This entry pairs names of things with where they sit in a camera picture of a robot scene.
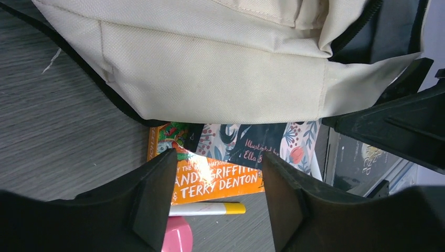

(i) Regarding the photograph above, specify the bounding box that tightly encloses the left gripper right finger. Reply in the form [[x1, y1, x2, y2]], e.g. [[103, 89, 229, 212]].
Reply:
[[262, 152, 444, 251]]

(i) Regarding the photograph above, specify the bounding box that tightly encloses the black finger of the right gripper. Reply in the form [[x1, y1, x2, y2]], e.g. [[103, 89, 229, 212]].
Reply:
[[322, 58, 444, 174]]

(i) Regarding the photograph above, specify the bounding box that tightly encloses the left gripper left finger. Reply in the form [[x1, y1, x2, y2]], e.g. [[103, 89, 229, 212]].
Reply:
[[1, 149, 177, 251]]

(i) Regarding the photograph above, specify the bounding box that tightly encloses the Little Women floral book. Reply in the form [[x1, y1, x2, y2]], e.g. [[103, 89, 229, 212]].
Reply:
[[186, 121, 320, 174]]

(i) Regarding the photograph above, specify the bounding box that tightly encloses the cream canvas backpack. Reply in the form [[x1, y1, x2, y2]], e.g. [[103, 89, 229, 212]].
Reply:
[[1, 1, 429, 126]]

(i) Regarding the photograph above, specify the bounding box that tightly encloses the pink eraser block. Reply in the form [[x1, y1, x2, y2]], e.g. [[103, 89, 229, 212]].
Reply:
[[161, 216, 193, 252]]

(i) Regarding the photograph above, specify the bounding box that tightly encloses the black moon cover book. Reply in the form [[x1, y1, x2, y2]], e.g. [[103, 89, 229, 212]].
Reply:
[[323, 129, 418, 198]]

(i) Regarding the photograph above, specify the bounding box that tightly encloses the orange paperback book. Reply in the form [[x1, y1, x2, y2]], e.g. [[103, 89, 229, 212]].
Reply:
[[147, 122, 264, 205]]

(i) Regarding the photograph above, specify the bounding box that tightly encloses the yellow capped white marker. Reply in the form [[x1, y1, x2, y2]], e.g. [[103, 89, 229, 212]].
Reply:
[[169, 202, 246, 217]]

